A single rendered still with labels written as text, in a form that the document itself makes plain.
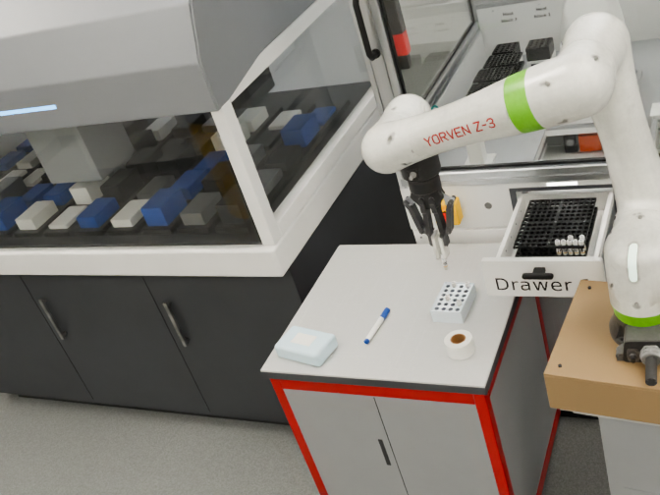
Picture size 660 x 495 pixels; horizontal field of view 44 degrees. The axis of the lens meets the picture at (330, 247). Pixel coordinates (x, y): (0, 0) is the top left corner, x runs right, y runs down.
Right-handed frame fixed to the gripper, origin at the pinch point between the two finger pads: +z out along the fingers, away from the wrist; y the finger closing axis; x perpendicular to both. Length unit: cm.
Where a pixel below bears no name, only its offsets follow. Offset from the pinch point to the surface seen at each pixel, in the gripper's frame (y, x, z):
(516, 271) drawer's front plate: 16.4, 3.4, 10.2
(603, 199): 31, 39, 13
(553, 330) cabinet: 12, 37, 59
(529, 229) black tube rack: 15.4, 21.8, 10.4
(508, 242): 10.4, 17.9, 11.8
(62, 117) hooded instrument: -113, 7, -39
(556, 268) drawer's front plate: 26.2, 3.8, 9.3
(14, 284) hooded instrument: -186, 12, 30
